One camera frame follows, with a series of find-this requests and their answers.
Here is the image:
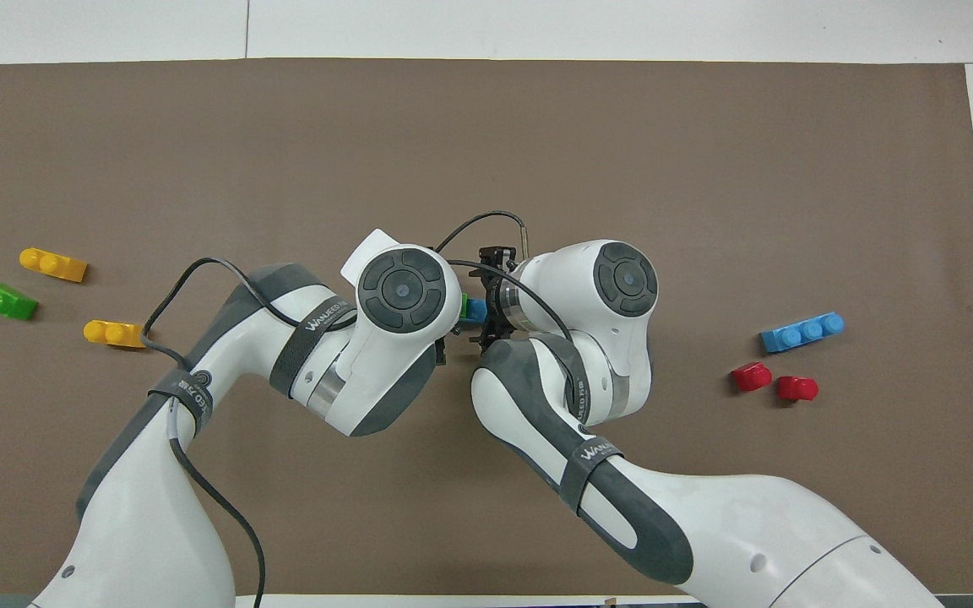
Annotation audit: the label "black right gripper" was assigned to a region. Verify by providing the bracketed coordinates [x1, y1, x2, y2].
[470, 245, 521, 347]

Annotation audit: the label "yellow two-stud toy block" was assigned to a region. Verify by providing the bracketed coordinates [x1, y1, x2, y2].
[19, 247, 89, 283]
[83, 319, 148, 349]

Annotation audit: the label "brown table mat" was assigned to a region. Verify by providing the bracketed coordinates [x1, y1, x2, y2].
[0, 57, 973, 597]

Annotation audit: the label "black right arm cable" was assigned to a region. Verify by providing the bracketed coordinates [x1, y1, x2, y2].
[434, 211, 576, 343]

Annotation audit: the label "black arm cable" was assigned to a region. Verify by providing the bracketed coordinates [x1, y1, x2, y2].
[140, 256, 356, 608]
[434, 211, 576, 343]

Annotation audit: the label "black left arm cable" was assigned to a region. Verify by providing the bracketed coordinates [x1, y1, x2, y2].
[140, 256, 356, 608]

